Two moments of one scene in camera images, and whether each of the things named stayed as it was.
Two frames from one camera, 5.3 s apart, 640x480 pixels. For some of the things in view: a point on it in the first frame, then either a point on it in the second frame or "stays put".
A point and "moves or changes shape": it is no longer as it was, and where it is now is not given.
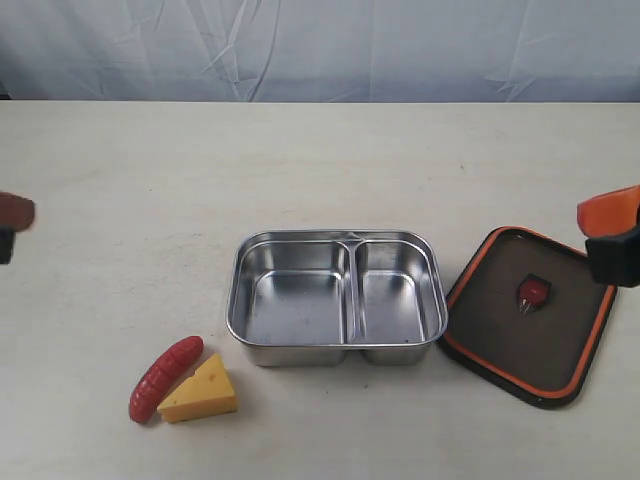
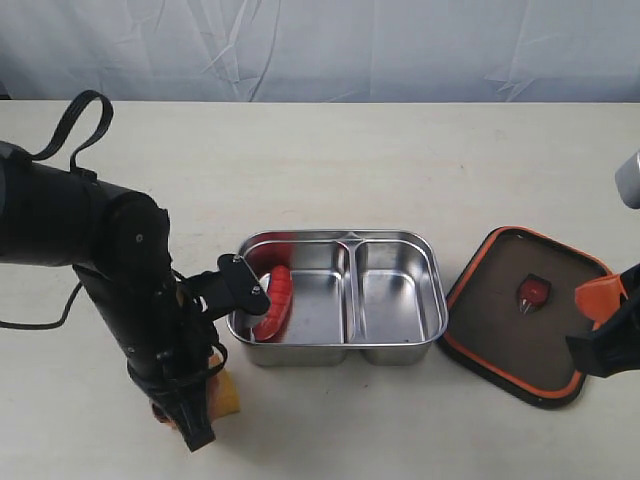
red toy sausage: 160,374 moves or changes shape
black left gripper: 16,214 → 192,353
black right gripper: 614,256 → 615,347
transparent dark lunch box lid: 528,317 stays put
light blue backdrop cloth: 382,51 stays put
